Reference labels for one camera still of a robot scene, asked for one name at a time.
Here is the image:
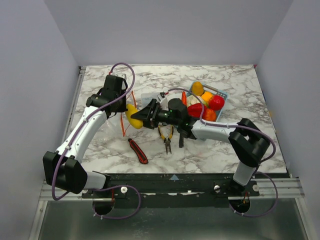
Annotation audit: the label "clear zip top bag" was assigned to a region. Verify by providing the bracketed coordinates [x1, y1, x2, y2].
[102, 90, 146, 141]

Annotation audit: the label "orange carrot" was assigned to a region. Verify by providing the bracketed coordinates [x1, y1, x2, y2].
[181, 91, 187, 106]

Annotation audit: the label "red bell pepper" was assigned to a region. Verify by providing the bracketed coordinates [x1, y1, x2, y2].
[187, 103, 207, 118]

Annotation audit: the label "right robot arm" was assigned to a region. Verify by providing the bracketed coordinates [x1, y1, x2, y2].
[128, 98, 271, 196]

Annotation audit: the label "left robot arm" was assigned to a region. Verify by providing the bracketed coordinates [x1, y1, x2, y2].
[42, 73, 128, 198]

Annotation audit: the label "clear plastic screw box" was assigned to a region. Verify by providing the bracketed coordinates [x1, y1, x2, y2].
[141, 92, 160, 108]

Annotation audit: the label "black bit holder strip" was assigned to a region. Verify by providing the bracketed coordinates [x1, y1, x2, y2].
[179, 130, 186, 148]

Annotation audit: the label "red black utility knife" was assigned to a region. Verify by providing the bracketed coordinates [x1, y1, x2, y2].
[128, 138, 149, 165]

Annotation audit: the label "white cauliflower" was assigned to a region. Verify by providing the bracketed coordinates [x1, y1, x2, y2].
[186, 95, 207, 107]

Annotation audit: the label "brown potato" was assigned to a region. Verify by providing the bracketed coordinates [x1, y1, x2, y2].
[191, 81, 205, 96]

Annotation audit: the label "orange small pumpkin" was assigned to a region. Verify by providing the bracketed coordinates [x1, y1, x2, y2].
[202, 108, 217, 122]

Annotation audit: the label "orange yellow bell pepper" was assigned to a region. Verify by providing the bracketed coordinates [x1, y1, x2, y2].
[201, 91, 214, 105]

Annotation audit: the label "red apple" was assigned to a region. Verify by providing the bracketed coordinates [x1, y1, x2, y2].
[208, 95, 225, 111]

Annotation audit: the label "light blue plastic basket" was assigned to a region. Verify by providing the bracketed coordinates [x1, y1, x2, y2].
[186, 83, 229, 121]

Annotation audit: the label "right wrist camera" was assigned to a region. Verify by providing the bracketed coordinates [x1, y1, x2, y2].
[156, 92, 168, 108]

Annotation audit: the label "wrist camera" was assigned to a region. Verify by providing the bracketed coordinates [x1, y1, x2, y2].
[115, 73, 127, 80]
[156, 92, 168, 108]

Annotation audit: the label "yellow handled pliers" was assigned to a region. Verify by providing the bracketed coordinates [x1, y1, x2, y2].
[157, 125, 174, 154]

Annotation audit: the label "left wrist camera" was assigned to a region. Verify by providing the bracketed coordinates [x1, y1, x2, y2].
[115, 73, 127, 80]

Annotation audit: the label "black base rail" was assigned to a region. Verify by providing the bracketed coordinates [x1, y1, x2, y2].
[82, 173, 267, 209]

